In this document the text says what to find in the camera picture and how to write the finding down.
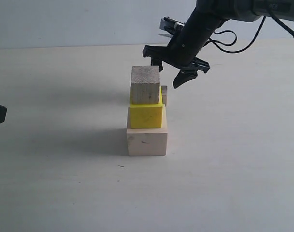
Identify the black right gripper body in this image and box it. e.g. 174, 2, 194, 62
142, 14, 211, 73

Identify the medium wooden cube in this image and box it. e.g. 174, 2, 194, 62
130, 66, 160, 104

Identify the small wooden cube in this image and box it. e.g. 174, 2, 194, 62
161, 85, 168, 106

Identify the yellow cube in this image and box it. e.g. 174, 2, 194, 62
128, 88, 166, 129

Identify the large light wooden cube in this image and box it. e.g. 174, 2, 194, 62
126, 106, 168, 156

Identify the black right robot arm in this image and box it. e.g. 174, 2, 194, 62
142, 0, 294, 88

